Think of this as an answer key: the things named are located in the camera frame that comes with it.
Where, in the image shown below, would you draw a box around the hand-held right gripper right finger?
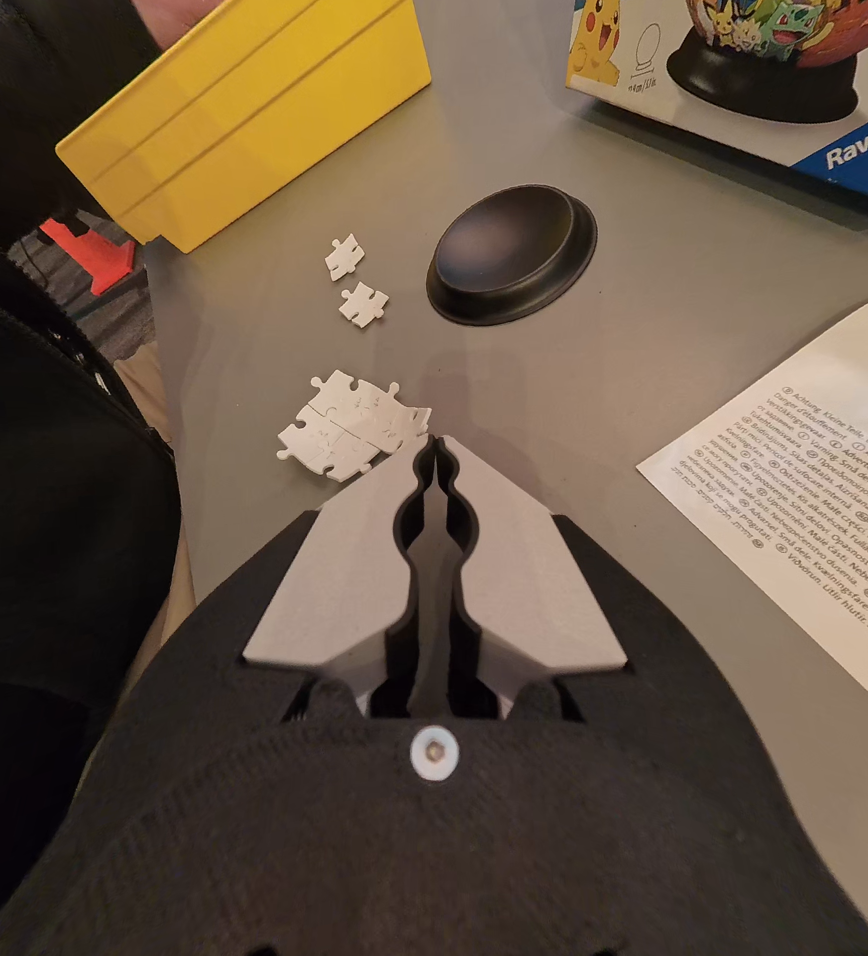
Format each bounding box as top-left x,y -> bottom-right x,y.
435,435 -> 629,719

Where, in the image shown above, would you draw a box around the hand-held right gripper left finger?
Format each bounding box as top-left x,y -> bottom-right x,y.
242,435 -> 436,717

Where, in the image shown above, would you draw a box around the joined white puzzle section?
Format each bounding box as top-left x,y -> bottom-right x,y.
276,369 -> 433,482

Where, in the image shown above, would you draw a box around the yellow plastic bin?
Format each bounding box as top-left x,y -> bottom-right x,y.
55,0 -> 433,255

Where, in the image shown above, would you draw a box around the person's left forearm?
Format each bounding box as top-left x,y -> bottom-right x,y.
0,0 -> 165,247

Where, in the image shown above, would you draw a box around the white puzzle piece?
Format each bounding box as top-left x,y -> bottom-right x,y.
324,234 -> 366,282
339,281 -> 390,328

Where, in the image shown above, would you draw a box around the black round puzzle stand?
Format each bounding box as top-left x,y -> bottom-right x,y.
426,184 -> 599,327

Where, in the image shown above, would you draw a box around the printed puzzle box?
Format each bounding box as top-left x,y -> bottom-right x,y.
564,0 -> 868,214

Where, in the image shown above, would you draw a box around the person's left hand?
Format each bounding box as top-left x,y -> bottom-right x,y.
135,0 -> 227,50

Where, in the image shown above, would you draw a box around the person's beige trousers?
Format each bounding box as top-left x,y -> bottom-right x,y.
111,350 -> 198,639

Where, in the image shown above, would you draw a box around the white instruction sheet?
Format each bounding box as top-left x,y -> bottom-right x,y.
636,276 -> 868,733

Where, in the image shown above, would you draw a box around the red floor object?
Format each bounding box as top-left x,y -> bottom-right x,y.
38,218 -> 138,294

